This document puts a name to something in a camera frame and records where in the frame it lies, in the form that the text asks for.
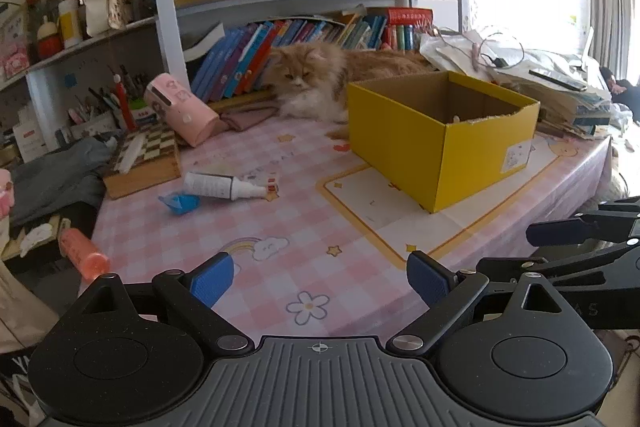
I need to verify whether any blue wrapper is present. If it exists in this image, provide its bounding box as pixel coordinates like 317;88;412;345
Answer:
158;192;201;216

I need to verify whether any white spray bottle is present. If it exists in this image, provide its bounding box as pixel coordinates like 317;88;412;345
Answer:
183;172;268;202

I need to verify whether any small white staples box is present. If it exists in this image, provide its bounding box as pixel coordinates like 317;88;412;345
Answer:
266;178;279;194

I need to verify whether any pink checkered tablecloth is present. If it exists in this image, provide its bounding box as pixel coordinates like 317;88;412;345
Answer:
92;118;610;338

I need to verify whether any orange pink bottle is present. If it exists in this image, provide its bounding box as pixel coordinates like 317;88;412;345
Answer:
58;228;111;283

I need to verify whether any wooden chess board box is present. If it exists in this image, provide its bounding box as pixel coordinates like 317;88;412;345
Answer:
102;122;181;199

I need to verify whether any yellow cardboard box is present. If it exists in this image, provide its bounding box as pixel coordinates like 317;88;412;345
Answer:
347;72;539;212

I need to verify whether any pink cylindrical appliance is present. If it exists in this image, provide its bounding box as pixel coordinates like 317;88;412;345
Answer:
143;72;219;147

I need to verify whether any stack of papers and books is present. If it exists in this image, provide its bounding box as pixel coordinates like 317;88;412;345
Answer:
419;28;614;139

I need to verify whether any pink folded cloth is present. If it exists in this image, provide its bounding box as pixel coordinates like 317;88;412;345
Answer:
220;104;279;132

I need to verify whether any grey clothing pile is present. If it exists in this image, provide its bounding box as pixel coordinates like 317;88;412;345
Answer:
10;136;115;225

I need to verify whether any pink glove on pile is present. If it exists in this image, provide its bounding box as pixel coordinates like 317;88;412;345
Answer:
0;169;14;219

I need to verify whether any orange white fluffy cat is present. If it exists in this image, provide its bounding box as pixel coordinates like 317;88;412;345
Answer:
262;41;435;140

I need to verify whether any red book box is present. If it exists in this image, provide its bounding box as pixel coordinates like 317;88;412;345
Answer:
384;6;433;26

